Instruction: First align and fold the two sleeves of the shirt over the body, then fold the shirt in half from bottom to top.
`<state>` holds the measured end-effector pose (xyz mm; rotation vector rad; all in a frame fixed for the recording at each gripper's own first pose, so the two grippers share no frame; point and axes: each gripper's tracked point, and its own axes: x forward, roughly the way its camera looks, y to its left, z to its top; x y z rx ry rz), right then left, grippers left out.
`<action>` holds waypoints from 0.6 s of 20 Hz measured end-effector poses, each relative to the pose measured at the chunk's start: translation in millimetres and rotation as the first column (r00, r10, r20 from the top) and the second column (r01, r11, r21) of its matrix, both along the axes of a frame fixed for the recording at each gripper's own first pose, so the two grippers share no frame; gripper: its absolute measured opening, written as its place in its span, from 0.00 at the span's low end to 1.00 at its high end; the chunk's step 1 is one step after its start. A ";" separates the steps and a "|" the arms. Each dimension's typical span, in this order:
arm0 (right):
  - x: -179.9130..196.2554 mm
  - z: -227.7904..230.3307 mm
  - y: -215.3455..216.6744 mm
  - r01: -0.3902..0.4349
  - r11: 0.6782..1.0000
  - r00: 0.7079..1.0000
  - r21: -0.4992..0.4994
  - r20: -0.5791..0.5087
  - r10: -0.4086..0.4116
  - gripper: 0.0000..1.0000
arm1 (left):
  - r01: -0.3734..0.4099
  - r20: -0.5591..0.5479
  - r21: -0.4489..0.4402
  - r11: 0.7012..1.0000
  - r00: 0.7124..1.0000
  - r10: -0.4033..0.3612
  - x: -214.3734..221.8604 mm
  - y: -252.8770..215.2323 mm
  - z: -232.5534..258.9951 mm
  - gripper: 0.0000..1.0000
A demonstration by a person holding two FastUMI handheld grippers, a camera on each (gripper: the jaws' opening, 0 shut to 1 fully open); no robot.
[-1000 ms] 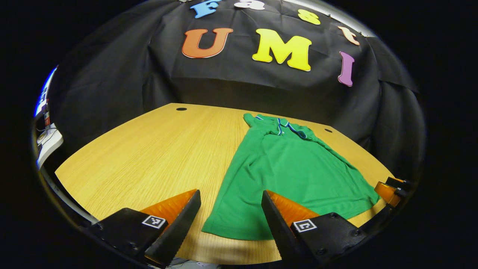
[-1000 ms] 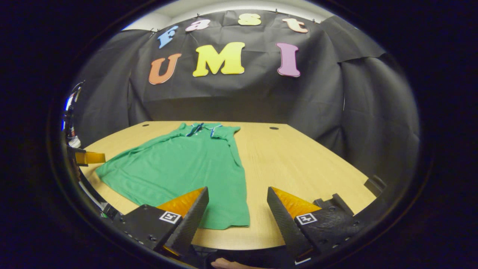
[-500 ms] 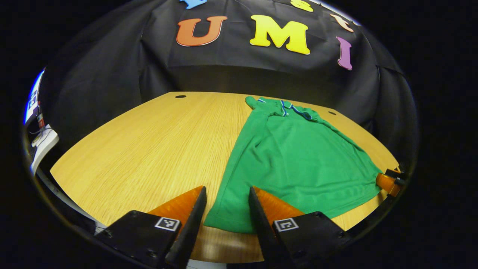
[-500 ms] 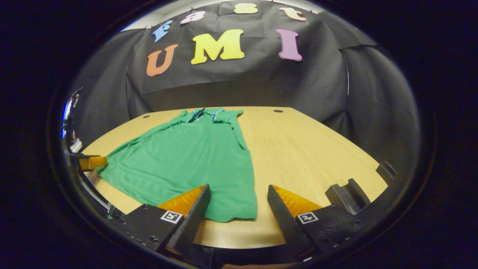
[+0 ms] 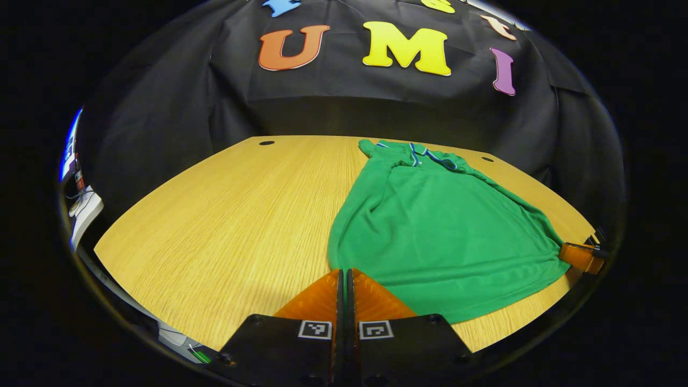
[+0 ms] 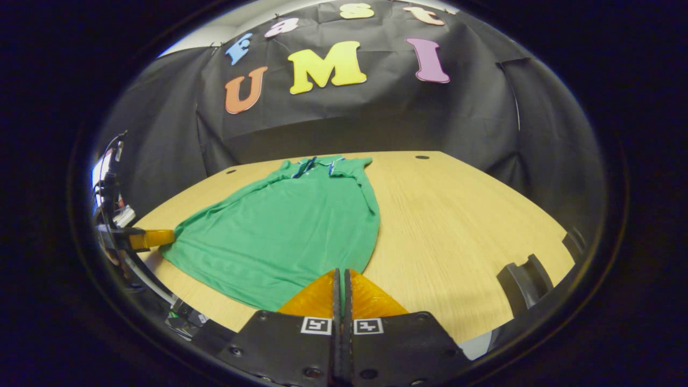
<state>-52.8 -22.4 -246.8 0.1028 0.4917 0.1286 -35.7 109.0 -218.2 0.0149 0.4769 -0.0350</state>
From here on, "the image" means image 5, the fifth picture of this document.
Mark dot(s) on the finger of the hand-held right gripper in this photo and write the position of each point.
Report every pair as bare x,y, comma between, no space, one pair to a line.
580,256

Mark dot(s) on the white box with green part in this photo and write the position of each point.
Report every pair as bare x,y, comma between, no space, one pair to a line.
180,341

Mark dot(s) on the bright screen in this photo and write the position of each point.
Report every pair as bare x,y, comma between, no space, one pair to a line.
70,145

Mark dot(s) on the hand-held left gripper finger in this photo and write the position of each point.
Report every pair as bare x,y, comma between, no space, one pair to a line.
349,322
339,322

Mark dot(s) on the black backdrop cloth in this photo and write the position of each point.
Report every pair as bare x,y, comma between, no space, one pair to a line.
333,107

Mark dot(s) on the green T-shirt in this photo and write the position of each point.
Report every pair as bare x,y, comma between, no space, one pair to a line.
430,231

